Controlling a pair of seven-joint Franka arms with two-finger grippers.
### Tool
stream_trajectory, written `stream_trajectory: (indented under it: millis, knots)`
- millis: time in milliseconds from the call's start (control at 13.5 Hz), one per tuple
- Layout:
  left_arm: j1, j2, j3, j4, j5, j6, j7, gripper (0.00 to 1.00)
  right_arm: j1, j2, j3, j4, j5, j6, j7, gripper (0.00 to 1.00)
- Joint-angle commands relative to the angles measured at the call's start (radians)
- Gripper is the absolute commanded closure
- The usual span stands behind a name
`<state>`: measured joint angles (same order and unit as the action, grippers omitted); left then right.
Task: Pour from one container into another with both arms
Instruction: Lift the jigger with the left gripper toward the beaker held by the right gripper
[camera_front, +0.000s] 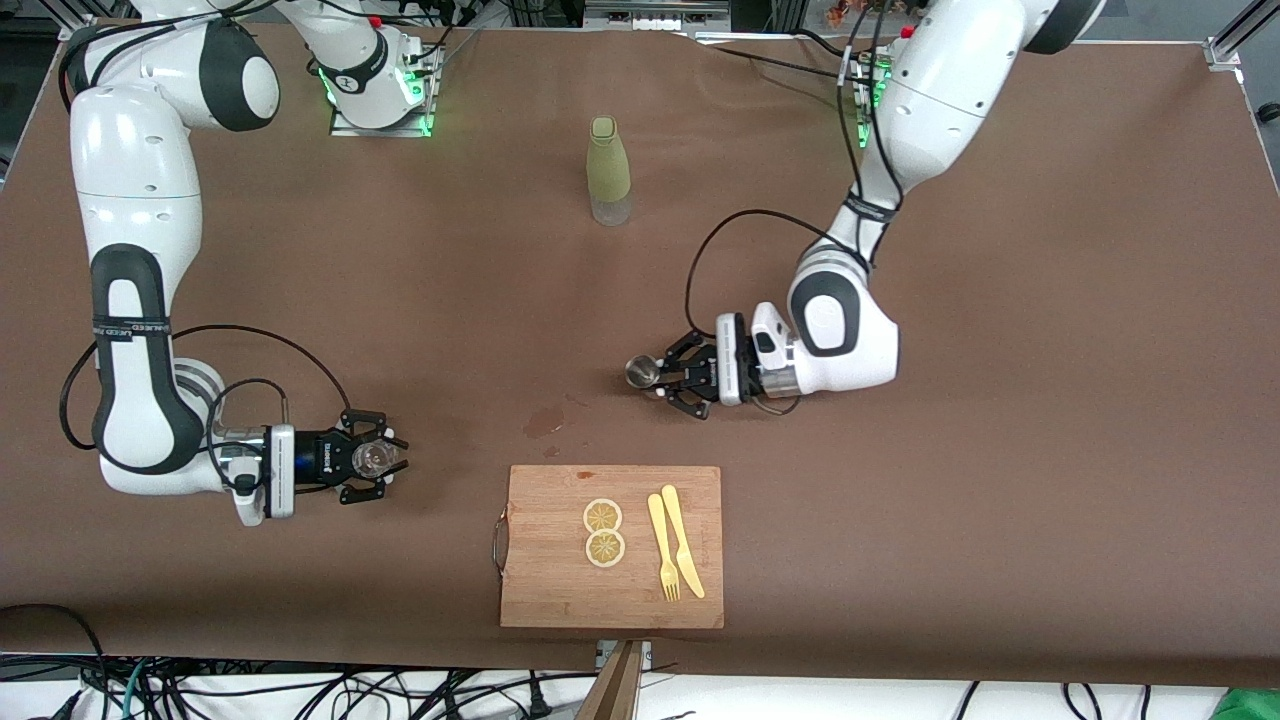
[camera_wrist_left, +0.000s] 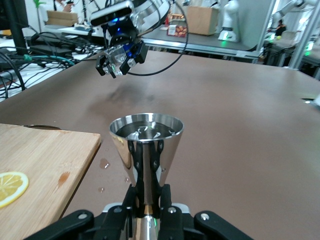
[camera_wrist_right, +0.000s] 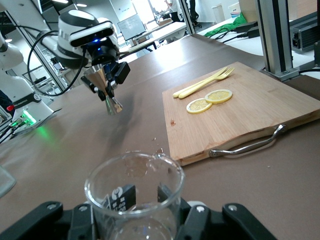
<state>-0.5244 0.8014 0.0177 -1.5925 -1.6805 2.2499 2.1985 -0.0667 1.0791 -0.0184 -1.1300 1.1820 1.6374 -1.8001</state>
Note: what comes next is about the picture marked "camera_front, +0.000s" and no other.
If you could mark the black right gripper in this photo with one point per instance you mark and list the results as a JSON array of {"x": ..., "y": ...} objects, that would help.
[{"x": 322, "y": 461}]

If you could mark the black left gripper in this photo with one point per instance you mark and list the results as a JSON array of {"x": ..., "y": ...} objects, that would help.
[{"x": 705, "y": 373}]

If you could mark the small clear glass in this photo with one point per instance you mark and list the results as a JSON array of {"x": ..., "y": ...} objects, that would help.
[{"x": 375, "y": 458}]

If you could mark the steel double jigger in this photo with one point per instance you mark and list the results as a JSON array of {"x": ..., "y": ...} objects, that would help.
[{"x": 642, "y": 372}]

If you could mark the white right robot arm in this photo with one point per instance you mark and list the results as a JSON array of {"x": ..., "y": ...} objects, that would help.
[{"x": 135, "y": 200}]

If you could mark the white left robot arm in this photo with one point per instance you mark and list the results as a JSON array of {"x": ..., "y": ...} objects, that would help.
[{"x": 950, "y": 90}]

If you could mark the liquid spill puddle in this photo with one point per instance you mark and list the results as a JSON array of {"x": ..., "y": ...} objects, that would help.
[{"x": 543, "y": 421}]

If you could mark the yellow plastic knife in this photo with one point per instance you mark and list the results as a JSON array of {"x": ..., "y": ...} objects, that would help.
[{"x": 678, "y": 530}]

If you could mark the yellow plastic fork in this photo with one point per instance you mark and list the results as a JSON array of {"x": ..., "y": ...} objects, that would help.
[{"x": 660, "y": 530}]

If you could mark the lemon slice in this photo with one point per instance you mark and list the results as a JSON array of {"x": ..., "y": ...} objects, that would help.
[
  {"x": 605, "y": 548},
  {"x": 602, "y": 516}
]

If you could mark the green sleeved glass bottle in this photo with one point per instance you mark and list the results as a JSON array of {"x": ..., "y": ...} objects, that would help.
[{"x": 608, "y": 160}]

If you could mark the wooden cutting board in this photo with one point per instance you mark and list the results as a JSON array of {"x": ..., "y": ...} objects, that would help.
[{"x": 560, "y": 590}]

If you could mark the green bag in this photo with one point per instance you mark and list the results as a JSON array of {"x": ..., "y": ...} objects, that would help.
[{"x": 1250, "y": 705}]

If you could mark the small metal clamp bracket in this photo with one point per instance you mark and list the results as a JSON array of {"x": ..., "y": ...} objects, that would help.
[{"x": 603, "y": 655}]

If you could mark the wooden post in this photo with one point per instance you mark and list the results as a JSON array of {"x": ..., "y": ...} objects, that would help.
[{"x": 612, "y": 690}]

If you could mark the aluminium corner bracket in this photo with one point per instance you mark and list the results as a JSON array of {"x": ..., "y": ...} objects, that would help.
[{"x": 1222, "y": 52}]

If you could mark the aluminium frame bar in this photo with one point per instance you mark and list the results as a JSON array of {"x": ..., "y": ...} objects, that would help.
[{"x": 1255, "y": 20}]

